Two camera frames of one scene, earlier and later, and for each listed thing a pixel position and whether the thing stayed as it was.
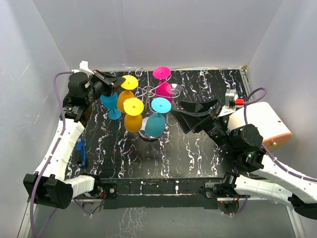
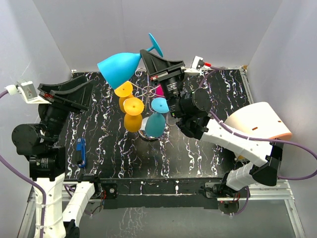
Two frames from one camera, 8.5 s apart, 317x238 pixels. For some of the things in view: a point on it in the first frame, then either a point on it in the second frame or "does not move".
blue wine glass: [155, 123] does not move
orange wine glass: [133, 120] does not move
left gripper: [110, 83] → [74, 93]
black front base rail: [164, 193] does not move
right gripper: [193, 118] → [158, 69]
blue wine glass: [110, 102] → [119, 69]
